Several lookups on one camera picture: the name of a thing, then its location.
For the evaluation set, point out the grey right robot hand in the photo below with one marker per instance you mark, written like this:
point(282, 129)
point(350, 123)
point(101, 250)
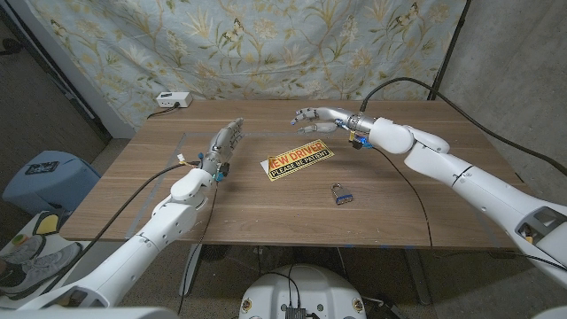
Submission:
point(336, 116)

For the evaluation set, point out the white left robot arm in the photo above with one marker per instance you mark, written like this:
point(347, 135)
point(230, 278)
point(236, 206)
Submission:
point(133, 261)

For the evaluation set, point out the grey table leg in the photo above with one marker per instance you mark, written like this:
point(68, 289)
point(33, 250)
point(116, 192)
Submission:
point(191, 270)
point(418, 277)

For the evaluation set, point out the yellow new driver bumper sticker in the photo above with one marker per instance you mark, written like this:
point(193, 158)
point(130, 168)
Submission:
point(301, 160)

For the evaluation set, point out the floral print backdrop cloth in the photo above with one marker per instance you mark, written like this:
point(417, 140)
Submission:
point(266, 49)

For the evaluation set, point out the black backdrop stand pole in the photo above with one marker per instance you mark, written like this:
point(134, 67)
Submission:
point(447, 51)

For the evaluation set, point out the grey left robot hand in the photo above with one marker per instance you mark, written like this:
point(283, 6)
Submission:
point(223, 144)

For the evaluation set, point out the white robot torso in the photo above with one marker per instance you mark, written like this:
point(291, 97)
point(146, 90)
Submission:
point(305, 288)

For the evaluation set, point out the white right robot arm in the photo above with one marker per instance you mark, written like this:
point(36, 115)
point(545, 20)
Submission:
point(478, 186)

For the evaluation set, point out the silver blue padlock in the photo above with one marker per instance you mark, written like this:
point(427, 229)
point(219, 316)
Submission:
point(341, 197)

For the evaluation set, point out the blue plastic bin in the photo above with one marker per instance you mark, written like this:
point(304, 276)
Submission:
point(48, 186)

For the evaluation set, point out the white sticker release liner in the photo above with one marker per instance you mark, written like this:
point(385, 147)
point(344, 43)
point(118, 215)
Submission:
point(265, 165)

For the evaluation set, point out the white power strip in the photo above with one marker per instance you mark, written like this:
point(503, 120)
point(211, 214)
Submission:
point(173, 99)

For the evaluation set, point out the grey sneaker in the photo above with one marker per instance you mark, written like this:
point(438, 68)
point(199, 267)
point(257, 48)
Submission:
point(44, 270)
point(24, 250)

